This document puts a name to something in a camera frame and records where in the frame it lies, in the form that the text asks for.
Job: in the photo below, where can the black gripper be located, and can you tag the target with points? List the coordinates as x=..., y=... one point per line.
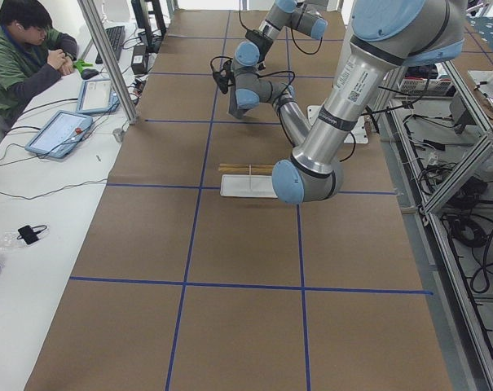
x=235, y=107

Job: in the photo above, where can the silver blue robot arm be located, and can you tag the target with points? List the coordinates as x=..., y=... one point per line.
x=249, y=87
x=386, y=35

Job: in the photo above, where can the wooden towel rack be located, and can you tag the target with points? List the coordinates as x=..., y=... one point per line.
x=224, y=168

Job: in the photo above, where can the white rack base tray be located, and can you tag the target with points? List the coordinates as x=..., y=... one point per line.
x=247, y=186

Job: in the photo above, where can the black power adapter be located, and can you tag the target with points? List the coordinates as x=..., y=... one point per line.
x=139, y=59

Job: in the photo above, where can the black keyboard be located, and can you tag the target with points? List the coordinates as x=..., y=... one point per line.
x=116, y=37

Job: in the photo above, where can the blue teach pendant far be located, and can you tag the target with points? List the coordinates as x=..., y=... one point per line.
x=96, y=97

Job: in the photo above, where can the blue teach pendant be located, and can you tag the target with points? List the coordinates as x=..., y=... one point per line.
x=96, y=97
x=60, y=135

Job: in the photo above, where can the black computer mouse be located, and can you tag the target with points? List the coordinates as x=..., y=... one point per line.
x=88, y=73

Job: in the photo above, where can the green plastic object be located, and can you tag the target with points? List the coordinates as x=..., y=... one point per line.
x=80, y=65

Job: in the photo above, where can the blue teach pendant near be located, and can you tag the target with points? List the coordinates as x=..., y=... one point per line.
x=60, y=135

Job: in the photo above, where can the person in green shirt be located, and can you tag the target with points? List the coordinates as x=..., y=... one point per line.
x=33, y=55

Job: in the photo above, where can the brown paper table cover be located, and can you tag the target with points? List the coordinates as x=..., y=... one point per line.
x=179, y=288

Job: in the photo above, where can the black small device on table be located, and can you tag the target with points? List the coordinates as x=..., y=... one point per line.
x=31, y=234

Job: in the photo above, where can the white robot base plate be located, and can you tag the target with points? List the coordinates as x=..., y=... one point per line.
x=357, y=134

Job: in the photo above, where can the aluminium frame post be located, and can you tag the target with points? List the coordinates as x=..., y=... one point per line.
x=102, y=43

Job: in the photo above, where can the aluminium frame rail structure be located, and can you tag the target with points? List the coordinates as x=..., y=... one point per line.
x=444, y=162

